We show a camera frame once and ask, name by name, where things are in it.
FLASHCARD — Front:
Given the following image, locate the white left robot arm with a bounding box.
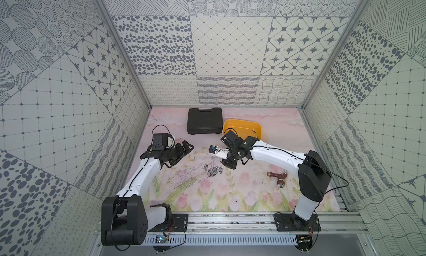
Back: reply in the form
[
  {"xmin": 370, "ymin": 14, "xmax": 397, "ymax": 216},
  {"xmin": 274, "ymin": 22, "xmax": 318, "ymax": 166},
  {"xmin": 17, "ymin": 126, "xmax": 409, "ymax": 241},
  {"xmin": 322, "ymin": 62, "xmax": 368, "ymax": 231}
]
[{"xmin": 101, "ymin": 141, "xmax": 194, "ymax": 247}]

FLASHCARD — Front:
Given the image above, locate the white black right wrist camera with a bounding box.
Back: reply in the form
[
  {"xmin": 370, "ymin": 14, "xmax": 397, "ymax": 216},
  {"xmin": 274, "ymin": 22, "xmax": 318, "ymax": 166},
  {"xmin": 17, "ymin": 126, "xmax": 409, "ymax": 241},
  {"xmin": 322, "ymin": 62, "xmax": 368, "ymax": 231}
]
[{"xmin": 209, "ymin": 136, "xmax": 260, "ymax": 159}]

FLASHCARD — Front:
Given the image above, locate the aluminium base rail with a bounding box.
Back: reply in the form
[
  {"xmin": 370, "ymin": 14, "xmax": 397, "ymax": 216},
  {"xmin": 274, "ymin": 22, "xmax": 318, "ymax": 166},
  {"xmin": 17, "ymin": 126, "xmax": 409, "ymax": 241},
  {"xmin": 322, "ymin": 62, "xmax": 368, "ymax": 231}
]
[{"xmin": 174, "ymin": 212, "xmax": 368, "ymax": 235}]

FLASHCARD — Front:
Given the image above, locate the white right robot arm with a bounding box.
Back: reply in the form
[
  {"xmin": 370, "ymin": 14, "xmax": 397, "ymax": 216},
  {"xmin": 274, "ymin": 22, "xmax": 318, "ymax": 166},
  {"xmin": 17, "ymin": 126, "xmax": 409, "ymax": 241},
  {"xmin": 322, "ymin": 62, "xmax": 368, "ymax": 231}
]
[{"xmin": 209, "ymin": 137, "xmax": 335, "ymax": 224}]

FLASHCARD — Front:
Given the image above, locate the yellow plastic storage box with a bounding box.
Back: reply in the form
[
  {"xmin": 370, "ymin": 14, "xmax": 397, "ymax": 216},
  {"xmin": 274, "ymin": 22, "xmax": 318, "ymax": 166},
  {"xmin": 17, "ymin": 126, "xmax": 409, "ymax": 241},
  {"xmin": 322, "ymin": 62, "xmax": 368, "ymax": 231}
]
[{"xmin": 223, "ymin": 119, "xmax": 262, "ymax": 140}]

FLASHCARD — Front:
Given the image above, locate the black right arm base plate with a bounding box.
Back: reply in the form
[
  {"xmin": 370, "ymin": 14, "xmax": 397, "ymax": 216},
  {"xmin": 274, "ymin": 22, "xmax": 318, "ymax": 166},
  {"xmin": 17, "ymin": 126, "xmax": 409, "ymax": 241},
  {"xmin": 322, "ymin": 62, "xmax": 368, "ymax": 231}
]
[{"xmin": 273, "ymin": 212, "xmax": 321, "ymax": 232}]

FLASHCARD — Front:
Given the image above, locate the black plastic tool case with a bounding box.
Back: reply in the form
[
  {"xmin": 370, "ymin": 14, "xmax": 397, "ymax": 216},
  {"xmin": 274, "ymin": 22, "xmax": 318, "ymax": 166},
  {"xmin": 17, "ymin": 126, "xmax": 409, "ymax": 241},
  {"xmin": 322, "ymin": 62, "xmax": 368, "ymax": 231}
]
[{"xmin": 187, "ymin": 107, "xmax": 224, "ymax": 135}]

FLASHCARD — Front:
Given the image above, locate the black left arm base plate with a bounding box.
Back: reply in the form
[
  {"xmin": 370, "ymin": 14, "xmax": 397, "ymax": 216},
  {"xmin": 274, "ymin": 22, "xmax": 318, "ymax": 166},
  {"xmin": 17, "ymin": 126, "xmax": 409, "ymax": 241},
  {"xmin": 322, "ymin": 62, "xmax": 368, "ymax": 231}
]
[{"xmin": 146, "ymin": 203, "xmax": 189, "ymax": 232}]

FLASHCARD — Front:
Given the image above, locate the red brown pipe fitting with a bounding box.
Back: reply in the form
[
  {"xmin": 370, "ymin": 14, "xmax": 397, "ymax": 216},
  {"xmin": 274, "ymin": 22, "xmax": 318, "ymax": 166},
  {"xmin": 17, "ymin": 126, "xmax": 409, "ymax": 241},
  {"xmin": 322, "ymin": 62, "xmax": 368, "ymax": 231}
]
[{"xmin": 266, "ymin": 172, "xmax": 287, "ymax": 188}]

